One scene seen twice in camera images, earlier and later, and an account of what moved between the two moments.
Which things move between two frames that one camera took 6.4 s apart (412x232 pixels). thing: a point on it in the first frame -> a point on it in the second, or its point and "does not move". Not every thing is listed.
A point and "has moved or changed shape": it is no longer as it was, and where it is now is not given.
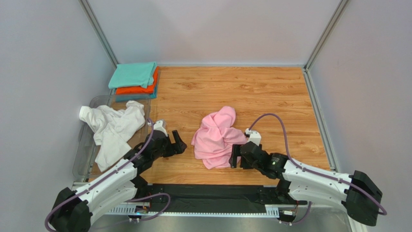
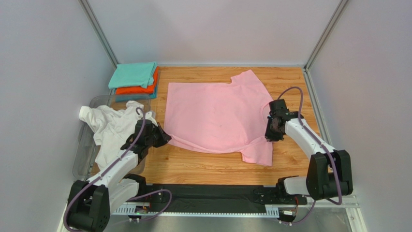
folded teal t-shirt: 123,97 does not move
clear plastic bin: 84,164 does not move
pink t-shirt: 213,141 has moved or changed shape
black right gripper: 238,155 -> 272,127
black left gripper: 178,147 -> 165,137
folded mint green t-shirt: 140,74 does not move
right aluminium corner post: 329,151 does not move
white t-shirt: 110,128 does not move
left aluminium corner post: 91,16 does not move
